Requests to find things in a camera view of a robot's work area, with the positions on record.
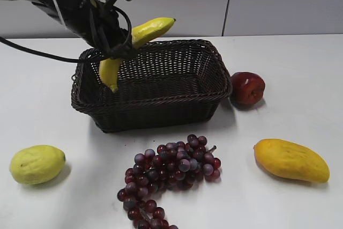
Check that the yellow-green lemon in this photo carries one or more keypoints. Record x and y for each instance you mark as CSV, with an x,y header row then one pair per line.
x,y
37,164

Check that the dark red apple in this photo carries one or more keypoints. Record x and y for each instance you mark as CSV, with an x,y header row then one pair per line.
x,y
248,88

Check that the dark woven wicker basket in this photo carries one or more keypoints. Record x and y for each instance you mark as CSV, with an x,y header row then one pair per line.
x,y
169,83

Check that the yellow-orange mango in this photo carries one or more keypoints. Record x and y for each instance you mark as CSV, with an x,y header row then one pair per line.
x,y
291,161

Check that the yellow banana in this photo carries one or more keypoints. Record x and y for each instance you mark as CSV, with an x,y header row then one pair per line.
x,y
142,34

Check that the purple grape bunch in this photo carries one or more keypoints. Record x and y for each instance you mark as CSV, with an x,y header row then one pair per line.
x,y
174,166

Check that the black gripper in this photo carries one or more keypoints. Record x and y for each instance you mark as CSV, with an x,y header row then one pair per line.
x,y
91,21

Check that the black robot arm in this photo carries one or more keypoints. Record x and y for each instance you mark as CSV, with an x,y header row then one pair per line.
x,y
124,23

